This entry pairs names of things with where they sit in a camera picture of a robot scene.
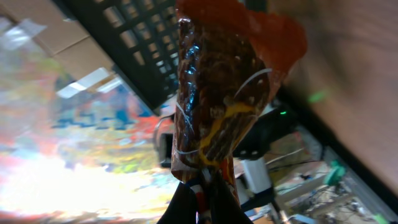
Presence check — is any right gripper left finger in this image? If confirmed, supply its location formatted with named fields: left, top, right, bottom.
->
left=157, top=183, right=197, bottom=224

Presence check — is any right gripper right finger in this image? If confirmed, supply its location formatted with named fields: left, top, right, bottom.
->
left=208, top=174, right=252, bottom=224

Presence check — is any orange chocolate bar wrapper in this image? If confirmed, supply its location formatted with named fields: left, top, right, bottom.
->
left=171, top=0, right=307, bottom=223

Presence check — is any colourful painted poster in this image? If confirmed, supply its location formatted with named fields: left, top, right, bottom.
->
left=0, top=18, right=178, bottom=218

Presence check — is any grey plastic shopping basket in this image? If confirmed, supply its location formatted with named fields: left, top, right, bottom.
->
left=53, top=0, right=178, bottom=113

